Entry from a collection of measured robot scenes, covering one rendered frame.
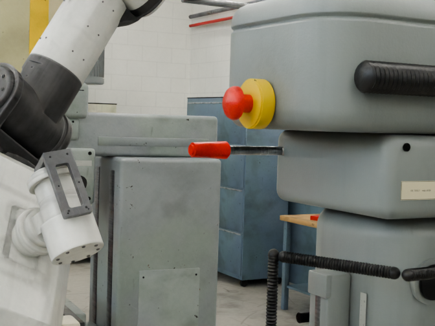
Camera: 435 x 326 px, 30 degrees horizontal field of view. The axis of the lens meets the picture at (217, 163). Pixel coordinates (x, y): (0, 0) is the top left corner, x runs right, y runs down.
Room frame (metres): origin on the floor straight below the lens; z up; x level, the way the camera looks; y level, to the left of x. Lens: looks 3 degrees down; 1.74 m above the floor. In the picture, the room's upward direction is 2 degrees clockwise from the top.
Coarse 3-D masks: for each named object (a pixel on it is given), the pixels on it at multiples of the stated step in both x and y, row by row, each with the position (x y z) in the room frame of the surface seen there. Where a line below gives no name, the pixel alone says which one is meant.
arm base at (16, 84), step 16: (0, 64) 1.14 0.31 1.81; (0, 80) 1.11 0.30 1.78; (16, 80) 1.11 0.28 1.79; (0, 96) 1.10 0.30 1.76; (16, 96) 1.10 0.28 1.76; (0, 112) 1.09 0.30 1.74; (0, 144) 1.10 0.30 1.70; (16, 144) 1.12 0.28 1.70; (64, 144) 1.20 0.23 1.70; (32, 160) 1.16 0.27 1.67
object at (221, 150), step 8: (192, 144) 1.03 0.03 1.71; (200, 144) 1.03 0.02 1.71; (208, 144) 1.04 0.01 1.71; (216, 144) 1.04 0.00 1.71; (224, 144) 1.04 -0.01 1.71; (192, 152) 1.03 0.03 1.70; (200, 152) 1.03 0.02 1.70; (208, 152) 1.03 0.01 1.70; (216, 152) 1.04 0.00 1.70; (224, 152) 1.04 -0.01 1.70; (232, 152) 1.05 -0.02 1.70; (240, 152) 1.06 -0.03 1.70; (248, 152) 1.07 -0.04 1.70; (256, 152) 1.07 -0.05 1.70; (264, 152) 1.08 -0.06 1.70; (272, 152) 1.08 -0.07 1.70; (280, 152) 1.09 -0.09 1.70
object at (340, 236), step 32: (320, 224) 1.07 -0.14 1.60; (352, 224) 1.02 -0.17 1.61; (384, 224) 0.98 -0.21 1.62; (416, 224) 0.97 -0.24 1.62; (320, 256) 1.07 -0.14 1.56; (352, 256) 1.01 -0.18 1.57; (384, 256) 0.97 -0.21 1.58; (416, 256) 0.96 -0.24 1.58; (352, 288) 1.01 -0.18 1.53; (384, 288) 0.97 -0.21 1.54; (416, 288) 0.96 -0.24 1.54; (352, 320) 1.01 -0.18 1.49; (384, 320) 0.97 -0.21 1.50; (416, 320) 0.96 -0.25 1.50
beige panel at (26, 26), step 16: (0, 0) 2.52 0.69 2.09; (16, 0) 2.54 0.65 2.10; (32, 0) 2.56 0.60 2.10; (48, 0) 2.59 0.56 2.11; (0, 16) 2.52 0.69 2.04; (16, 16) 2.54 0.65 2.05; (32, 16) 2.56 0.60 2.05; (48, 16) 2.59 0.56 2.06; (0, 32) 2.52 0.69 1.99; (16, 32) 2.54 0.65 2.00; (32, 32) 2.56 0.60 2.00; (0, 48) 2.52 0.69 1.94; (16, 48) 2.54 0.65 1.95; (32, 48) 2.56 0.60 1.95; (16, 64) 2.54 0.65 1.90
